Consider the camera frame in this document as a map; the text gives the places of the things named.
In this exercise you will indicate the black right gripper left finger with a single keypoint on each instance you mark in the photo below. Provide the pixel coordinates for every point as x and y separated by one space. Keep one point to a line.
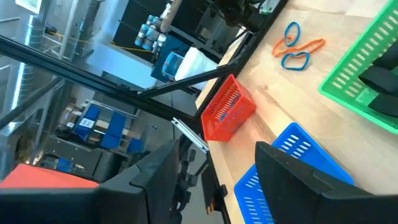
149 193

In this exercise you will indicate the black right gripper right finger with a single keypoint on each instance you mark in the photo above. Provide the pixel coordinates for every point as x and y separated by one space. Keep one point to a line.
295 193

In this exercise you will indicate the blue plastic basket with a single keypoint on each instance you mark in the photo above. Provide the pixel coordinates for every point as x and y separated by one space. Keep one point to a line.
326 168

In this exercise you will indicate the red plastic basket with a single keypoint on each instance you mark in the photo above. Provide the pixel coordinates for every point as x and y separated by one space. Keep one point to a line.
245 102

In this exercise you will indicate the blue rubber band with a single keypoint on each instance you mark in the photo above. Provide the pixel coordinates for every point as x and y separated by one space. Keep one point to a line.
224 117
284 63
286 32

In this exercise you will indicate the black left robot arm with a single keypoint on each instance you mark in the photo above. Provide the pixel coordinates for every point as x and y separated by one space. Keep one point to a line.
239 12

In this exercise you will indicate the orange rubber band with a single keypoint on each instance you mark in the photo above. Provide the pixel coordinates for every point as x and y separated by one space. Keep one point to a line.
320 43
275 49

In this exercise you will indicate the blue storage bin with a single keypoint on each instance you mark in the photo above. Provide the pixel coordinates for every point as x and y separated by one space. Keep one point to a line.
135 145
88 123
113 130

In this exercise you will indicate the black table edge clamp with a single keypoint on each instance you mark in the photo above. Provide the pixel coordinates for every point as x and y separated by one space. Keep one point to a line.
211 186

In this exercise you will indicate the silver metal bar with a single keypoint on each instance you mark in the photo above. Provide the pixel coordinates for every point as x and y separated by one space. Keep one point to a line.
189 134

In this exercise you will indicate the grey metal shelf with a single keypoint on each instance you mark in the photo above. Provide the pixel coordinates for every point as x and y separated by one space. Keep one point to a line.
77 155

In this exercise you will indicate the green plastic basket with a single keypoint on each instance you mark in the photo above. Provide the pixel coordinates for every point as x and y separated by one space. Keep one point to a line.
329 90

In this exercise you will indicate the red panel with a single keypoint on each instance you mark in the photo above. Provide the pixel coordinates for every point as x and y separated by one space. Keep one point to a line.
40 179

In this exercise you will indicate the light blue crate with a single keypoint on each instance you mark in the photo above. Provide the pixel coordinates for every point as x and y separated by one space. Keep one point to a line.
170 67

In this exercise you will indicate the white bag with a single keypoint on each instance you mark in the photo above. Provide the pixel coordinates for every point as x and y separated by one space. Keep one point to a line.
196 67

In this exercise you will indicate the clear plastic bottle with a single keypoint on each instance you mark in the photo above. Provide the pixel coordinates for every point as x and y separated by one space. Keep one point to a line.
161 42
141 34
150 37

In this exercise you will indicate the wooden plank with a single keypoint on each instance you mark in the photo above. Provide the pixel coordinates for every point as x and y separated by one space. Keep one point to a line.
172 15

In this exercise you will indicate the silver round duct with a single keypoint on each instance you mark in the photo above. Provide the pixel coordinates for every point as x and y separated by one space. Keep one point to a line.
26 62

